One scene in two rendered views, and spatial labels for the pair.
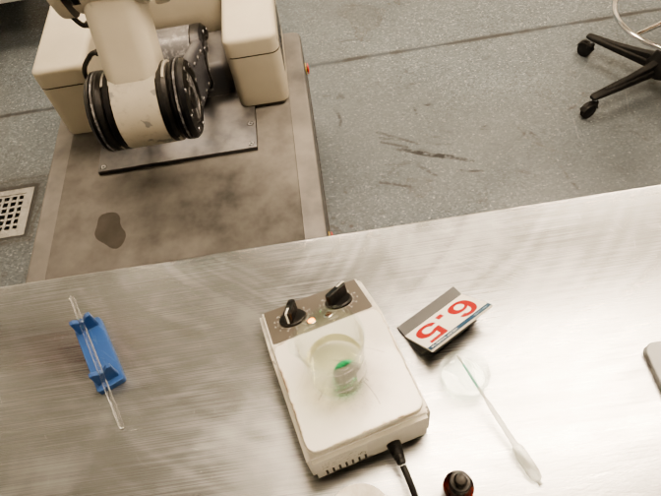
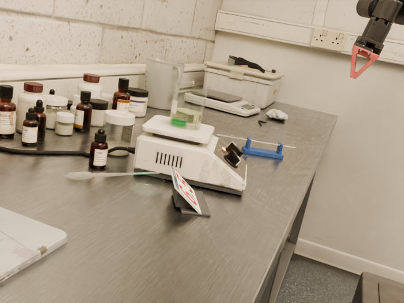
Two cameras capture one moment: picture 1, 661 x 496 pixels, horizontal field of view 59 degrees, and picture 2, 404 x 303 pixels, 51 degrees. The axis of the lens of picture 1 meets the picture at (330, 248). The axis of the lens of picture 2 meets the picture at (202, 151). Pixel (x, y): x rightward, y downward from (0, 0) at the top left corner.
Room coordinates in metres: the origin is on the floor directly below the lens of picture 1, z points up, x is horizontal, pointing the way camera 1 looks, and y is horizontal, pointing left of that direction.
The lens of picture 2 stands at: (0.47, -0.71, 1.01)
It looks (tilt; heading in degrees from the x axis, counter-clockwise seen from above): 15 degrees down; 105
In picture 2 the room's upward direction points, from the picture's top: 11 degrees clockwise
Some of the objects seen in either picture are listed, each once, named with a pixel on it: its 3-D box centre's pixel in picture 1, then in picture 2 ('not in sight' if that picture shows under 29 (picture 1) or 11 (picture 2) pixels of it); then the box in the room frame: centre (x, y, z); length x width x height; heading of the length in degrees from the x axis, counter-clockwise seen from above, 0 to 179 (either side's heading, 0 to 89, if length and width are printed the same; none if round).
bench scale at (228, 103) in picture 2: not in sight; (223, 101); (0.09, 0.85, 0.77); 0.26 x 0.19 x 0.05; 174
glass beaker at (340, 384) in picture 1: (330, 356); (188, 105); (0.23, 0.02, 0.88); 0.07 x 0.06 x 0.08; 95
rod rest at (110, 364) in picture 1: (94, 349); (263, 147); (0.34, 0.30, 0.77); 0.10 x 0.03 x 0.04; 22
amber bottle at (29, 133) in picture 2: not in sight; (30, 125); (-0.04, -0.07, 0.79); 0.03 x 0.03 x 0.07
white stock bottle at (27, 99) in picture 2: not in sight; (32, 107); (-0.09, 0.00, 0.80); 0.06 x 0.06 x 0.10
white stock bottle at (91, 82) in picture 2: not in sight; (89, 96); (-0.10, 0.22, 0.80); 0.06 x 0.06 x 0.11
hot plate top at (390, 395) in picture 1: (345, 377); (180, 128); (0.22, 0.01, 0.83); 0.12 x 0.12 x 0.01; 12
